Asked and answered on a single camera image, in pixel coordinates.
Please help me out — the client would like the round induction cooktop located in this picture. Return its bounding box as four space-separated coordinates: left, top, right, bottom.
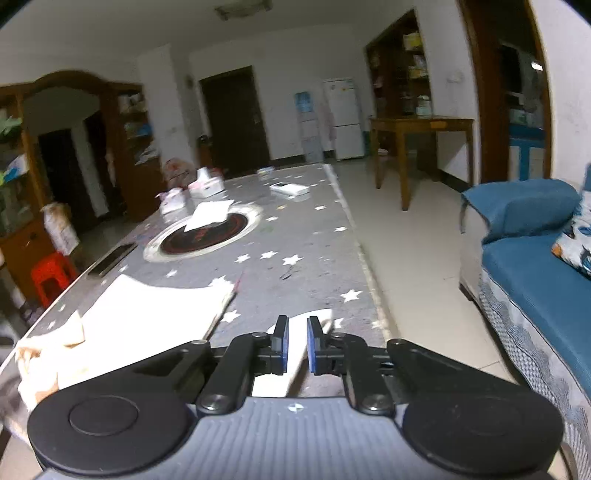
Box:
143 204 263 263

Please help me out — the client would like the pink tissue box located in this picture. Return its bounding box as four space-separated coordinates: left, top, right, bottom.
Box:
188 167 225 199

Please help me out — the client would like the ceiling light fixture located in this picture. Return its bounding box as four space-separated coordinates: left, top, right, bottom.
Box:
214 0 273 21

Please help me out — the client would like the butterfly print pillow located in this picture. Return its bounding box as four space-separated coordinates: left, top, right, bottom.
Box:
551 190 591 278

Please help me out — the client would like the black smartphone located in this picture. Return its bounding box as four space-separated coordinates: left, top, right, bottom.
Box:
88 243 137 278

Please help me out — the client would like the wooden wall shelf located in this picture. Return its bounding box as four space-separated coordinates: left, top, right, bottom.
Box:
365 9 433 118

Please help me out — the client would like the water dispenser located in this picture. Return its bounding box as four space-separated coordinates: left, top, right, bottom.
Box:
294 91 324 163

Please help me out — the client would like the blue sofa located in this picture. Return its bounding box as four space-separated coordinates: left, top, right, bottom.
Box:
460 179 590 479

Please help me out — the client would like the small electric fan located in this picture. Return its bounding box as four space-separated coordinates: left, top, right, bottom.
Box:
162 158 197 189

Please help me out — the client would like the white refrigerator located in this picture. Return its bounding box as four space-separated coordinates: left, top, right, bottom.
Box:
322 78 365 161

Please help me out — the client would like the white remote control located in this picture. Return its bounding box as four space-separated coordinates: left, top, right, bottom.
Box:
270 182 310 198

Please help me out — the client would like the red plastic stool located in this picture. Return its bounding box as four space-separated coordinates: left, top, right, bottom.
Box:
31 252 78 308

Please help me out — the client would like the white paper bag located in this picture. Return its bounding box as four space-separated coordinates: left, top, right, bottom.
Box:
41 202 80 256

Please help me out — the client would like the cream white garment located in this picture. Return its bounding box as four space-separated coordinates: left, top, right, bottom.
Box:
13 274 335 407

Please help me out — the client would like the white folded cloth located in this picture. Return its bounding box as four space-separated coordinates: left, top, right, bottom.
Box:
184 200 233 232

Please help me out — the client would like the small clear dish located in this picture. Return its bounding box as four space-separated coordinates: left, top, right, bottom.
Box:
256 166 276 178

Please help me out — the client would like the dark wooden door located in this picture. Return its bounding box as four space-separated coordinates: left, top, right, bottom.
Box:
199 66 270 178

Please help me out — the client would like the brown wooden side table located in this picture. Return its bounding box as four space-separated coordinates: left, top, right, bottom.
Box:
370 116 475 211

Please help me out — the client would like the wooden display cabinet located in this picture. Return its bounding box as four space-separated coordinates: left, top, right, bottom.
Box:
0 69 164 296

